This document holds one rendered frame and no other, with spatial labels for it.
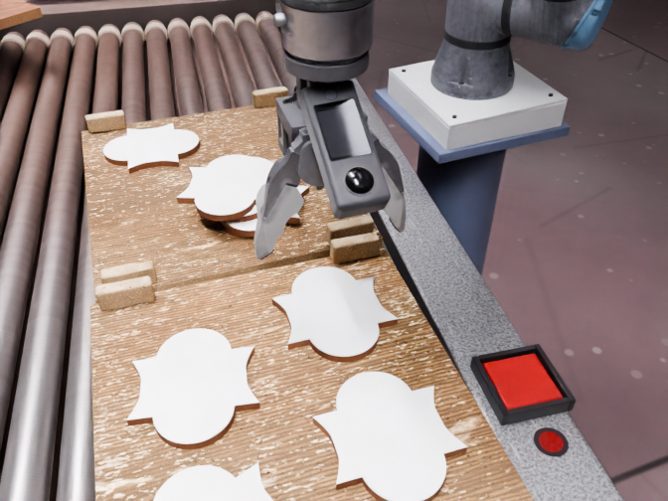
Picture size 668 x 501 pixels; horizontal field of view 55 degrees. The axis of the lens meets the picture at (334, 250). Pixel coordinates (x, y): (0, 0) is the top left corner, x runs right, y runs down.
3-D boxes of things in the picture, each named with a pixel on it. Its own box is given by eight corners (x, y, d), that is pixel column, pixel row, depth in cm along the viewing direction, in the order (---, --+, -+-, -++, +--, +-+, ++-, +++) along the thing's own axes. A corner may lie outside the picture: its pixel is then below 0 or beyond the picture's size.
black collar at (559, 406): (536, 354, 69) (539, 343, 68) (573, 411, 63) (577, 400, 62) (469, 367, 68) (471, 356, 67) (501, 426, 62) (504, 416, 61)
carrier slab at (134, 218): (292, 106, 112) (292, 98, 111) (383, 247, 82) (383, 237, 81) (83, 139, 104) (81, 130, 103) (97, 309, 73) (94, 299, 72)
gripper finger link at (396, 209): (406, 189, 70) (360, 135, 64) (427, 220, 66) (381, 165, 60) (383, 207, 71) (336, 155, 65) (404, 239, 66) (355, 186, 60)
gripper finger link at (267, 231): (250, 231, 67) (298, 161, 64) (263, 266, 63) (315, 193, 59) (225, 221, 65) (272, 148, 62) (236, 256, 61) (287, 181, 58)
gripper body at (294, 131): (348, 141, 66) (350, 24, 58) (378, 185, 60) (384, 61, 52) (275, 152, 64) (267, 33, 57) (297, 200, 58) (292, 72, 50)
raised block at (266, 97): (286, 99, 111) (285, 84, 109) (289, 104, 110) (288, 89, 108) (252, 104, 110) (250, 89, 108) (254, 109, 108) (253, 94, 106)
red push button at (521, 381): (532, 361, 68) (535, 352, 67) (561, 406, 64) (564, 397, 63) (479, 371, 67) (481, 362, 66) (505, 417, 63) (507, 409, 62)
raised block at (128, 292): (154, 291, 74) (150, 272, 72) (156, 302, 72) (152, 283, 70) (99, 302, 72) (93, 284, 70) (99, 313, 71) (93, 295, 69)
